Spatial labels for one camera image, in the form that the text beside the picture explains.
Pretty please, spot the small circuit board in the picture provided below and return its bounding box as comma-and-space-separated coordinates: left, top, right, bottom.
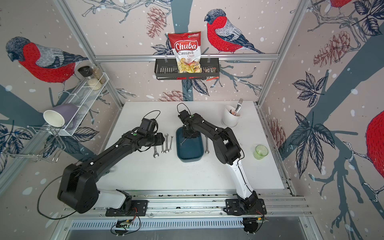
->
116, 220, 134, 229

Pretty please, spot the large silver wrench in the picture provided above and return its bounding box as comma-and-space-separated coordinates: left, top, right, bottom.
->
153, 146, 159, 158

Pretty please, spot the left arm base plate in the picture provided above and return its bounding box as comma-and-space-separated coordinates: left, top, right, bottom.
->
106, 199, 149, 217

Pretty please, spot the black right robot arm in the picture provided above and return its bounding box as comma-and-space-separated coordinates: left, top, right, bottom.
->
178, 110, 259, 214

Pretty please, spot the medium silver wrench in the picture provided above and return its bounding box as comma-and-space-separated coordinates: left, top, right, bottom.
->
205, 137, 210, 154

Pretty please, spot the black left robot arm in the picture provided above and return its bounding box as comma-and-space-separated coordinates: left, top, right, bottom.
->
58, 131, 165, 214

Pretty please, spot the red Chuba chips bag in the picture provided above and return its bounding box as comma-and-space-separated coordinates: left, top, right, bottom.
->
168, 32, 202, 74

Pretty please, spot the white cutlery cup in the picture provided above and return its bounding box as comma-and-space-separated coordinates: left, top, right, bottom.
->
221, 105, 240, 128

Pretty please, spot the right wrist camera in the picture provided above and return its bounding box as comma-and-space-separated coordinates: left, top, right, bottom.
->
178, 110, 191, 123

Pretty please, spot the white wire wall shelf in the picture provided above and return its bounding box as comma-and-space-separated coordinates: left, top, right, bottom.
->
59, 73, 110, 136

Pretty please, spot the black wire wall basket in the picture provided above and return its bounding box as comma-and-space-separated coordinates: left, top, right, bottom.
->
154, 58, 220, 80

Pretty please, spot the silver fork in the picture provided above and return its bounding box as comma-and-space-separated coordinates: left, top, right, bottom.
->
233, 98, 243, 116

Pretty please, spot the metal wire cup rack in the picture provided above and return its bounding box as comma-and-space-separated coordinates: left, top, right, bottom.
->
1, 125, 66, 163

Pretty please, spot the teal plastic storage box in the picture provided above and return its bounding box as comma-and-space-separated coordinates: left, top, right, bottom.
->
176, 127, 204, 163

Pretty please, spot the purple mug white inside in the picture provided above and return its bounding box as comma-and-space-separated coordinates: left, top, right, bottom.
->
43, 104, 79, 128

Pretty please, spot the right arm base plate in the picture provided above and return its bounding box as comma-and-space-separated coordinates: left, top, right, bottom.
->
223, 199, 267, 216

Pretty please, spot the green translucent cup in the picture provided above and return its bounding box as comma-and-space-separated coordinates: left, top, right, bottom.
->
254, 145, 269, 160

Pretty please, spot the small silver wrench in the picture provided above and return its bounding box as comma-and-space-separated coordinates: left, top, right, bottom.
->
165, 134, 169, 153

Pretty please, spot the black lid spice jar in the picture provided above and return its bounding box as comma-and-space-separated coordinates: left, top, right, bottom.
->
78, 66, 102, 91

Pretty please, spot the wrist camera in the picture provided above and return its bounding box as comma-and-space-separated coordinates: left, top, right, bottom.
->
140, 118, 158, 135
178, 110, 191, 123

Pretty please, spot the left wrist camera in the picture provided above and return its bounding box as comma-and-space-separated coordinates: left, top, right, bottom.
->
140, 118, 158, 135

